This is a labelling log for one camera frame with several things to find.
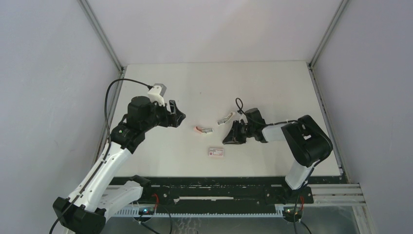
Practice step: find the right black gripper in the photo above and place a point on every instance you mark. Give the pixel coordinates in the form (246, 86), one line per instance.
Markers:
(234, 136)

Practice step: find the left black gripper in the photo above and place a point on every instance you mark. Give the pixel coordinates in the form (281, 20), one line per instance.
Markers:
(178, 117)

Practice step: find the red white staple box sleeve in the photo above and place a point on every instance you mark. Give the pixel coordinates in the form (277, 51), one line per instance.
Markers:
(216, 152)

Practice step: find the pink white stapler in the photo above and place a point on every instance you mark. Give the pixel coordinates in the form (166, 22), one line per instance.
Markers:
(203, 130)

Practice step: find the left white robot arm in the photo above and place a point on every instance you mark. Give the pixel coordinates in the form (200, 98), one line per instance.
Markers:
(86, 210)

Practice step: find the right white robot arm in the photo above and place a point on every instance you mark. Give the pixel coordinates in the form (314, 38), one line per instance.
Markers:
(308, 143)

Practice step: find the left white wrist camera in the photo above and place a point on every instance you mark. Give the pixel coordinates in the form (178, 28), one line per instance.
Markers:
(156, 94)

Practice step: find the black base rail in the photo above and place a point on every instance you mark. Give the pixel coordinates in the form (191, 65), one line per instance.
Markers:
(227, 195)

